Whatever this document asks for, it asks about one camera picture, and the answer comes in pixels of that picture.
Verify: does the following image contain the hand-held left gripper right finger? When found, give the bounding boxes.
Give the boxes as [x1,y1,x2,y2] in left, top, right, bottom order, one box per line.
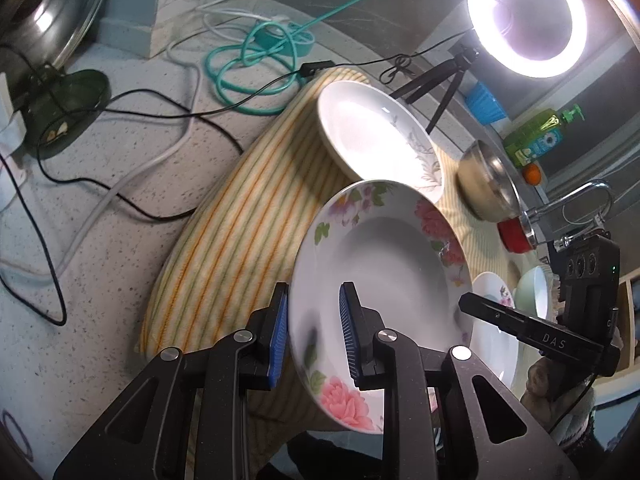
[339,281,581,480]

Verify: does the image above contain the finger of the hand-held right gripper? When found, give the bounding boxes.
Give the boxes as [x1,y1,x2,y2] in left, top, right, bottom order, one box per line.
[459,292,531,337]

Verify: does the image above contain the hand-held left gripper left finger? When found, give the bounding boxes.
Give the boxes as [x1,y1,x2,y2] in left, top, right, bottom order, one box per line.
[52,282,291,480]

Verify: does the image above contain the small floral plate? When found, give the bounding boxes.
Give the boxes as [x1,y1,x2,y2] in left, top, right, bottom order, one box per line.
[470,271,521,388]

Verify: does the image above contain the light green bowl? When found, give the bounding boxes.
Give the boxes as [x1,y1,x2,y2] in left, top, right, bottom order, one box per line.
[517,265,556,322]

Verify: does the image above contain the red bowl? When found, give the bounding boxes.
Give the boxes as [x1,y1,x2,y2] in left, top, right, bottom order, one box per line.
[497,212,538,256]

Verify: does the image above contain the large floral plate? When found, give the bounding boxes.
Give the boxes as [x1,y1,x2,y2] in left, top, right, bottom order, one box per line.
[291,179,475,433]

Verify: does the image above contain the steel bowl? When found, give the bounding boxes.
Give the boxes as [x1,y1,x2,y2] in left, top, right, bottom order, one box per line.
[457,140,523,222]

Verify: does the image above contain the white plate grey leaf print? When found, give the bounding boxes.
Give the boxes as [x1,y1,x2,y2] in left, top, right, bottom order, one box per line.
[316,81,446,206]

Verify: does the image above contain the person's right hand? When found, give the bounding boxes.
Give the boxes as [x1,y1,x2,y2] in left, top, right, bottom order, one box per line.
[520,355,601,461]

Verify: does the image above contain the chrome faucet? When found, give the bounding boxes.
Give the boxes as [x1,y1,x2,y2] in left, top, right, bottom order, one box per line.
[522,180,615,241]

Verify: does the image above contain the yellow striped cloth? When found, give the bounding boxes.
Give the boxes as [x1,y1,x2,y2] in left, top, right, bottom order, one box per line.
[134,66,556,433]

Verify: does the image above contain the green dish soap bottle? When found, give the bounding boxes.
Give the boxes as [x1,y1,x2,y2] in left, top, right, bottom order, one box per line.
[502,104,585,167]

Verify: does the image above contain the blue pleated container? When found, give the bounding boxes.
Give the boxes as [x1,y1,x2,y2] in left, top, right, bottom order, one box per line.
[465,82,507,125]

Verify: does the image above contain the black mini tripod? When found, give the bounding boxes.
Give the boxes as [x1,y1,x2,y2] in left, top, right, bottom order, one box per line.
[389,42,483,136]

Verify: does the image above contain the dark green dish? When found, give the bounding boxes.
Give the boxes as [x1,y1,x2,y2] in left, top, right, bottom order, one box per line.
[22,69,110,161]

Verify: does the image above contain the steel pan lid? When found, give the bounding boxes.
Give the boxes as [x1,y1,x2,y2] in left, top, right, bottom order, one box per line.
[0,0,113,91]

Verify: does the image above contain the white cable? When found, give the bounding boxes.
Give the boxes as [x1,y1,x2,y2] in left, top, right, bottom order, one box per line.
[0,5,296,273]

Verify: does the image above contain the ring light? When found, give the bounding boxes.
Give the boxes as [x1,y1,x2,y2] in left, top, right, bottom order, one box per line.
[466,0,588,80]

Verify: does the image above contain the black cable with inline switch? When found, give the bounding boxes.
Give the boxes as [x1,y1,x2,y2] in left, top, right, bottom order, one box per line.
[0,42,468,326]

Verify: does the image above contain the teal cable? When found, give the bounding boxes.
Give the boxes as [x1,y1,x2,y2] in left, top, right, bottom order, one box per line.
[202,0,426,116]

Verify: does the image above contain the white wall plug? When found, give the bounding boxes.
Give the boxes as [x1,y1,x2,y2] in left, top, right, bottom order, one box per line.
[0,72,28,201]

